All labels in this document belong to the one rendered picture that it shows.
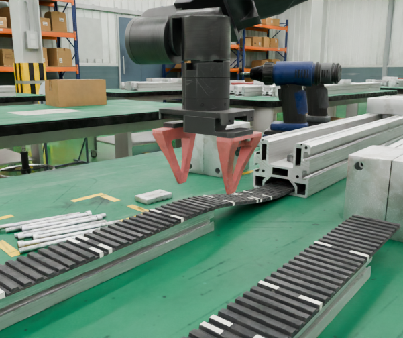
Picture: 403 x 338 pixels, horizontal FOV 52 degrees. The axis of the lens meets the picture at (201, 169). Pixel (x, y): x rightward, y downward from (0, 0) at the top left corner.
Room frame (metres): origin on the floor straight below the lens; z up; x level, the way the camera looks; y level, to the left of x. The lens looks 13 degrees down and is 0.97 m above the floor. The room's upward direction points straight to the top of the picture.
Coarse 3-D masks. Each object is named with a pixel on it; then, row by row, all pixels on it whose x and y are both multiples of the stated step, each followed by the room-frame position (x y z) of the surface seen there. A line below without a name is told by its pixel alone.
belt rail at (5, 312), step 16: (192, 224) 0.45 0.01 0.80; (208, 224) 0.47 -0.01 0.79; (144, 240) 0.39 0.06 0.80; (160, 240) 0.42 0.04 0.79; (176, 240) 0.43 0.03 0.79; (112, 256) 0.36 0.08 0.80; (128, 256) 0.39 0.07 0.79; (144, 256) 0.39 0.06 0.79; (80, 272) 0.34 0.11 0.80; (96, 272) 0.35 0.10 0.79; (112, 272) 0.36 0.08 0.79; (32, 288) 0.30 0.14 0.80; (48, 288) 0.32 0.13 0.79; (64, 288) 0.32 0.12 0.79; (80, 288) 0.33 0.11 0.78; (0, 304) 0.28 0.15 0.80; (16, 304) 0.30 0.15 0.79; (32, 304) 0.30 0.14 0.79; (48, 304) 0.31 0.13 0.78; (0, 320) 0.28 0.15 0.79; (16, 320) 0.29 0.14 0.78
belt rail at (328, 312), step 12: (360, 276) 0.34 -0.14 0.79; (348, 288) 0.32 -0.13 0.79; (336, 300) 0.30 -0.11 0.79; (348, 300) 0.32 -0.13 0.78; (324, 312) 0.29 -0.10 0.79; (336, 312) 0.30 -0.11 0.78; (312, 324) 0.27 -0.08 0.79; (324, 324) 0.28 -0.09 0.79; (300, 336) 0.26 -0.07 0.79; (312, 336) 0.26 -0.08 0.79
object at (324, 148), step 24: (360, 120) 1.00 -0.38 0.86; (384, 120) 0.95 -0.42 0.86; (264, 144) 0.68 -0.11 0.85; (288, 144) 0.72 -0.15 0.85; (312, 144) 0.63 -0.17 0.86; (336, 144) 0.70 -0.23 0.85; (360, 144) 0.79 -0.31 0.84; (384, 144) 0.95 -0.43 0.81; (264, 168) 0.67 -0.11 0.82; (288, 168) 0.64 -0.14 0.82; (312, 168) 0.63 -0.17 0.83; (336, 168) 0.70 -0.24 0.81; (312, 192) 0.63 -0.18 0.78
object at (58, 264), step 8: (32, 256) 0.34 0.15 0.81; (40, 256) 0.34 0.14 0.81; (48, 256) 0.34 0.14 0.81; (56, 256) 0.34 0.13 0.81; (40, 264) 0.33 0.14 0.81; (48, 264) 0.32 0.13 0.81; (56, 264) 0.32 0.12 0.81; (64, 264) 0.32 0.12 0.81; (72, 264) 0.32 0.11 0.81; (56, 272) 0.31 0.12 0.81; (64, 272) 0.31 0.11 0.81
